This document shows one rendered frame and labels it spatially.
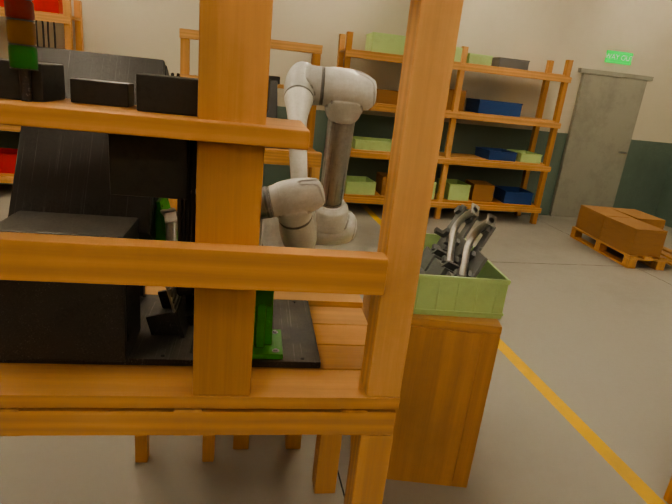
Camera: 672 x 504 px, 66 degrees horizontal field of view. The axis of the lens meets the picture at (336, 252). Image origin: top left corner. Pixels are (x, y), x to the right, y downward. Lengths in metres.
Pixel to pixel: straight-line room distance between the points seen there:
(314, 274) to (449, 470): 1.54
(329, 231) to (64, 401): 1.20
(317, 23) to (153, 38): 2.01
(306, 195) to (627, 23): 7.83
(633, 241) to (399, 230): 5.49
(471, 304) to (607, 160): 7.00
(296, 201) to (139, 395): 0.63
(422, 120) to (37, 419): 1.13
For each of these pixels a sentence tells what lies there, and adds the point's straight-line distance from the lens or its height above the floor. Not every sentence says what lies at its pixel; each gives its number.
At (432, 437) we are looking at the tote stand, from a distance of 2.40.
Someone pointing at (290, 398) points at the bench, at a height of 0.88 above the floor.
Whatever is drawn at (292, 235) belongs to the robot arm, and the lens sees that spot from 1.54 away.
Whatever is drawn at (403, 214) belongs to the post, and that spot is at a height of 1.37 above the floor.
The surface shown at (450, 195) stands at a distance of 7.27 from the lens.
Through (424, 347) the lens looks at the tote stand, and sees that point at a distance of 2.16.
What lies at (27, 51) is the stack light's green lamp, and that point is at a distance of 1.24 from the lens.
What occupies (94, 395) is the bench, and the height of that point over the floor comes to 0.88.
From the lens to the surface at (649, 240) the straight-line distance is 6.70.
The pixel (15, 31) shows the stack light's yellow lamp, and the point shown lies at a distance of 1.24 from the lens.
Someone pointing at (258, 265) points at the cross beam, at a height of 1.24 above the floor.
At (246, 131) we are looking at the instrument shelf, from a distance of 1.09.
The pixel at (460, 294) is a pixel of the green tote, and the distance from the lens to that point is 2.14.
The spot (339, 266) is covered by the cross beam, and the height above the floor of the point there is 1.25.
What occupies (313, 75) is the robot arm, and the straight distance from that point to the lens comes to 1.88.
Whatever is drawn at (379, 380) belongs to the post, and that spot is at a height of 0.93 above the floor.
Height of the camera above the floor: 1.64
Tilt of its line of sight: 18 degrees down
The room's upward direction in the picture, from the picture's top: 6 degrees clockwise
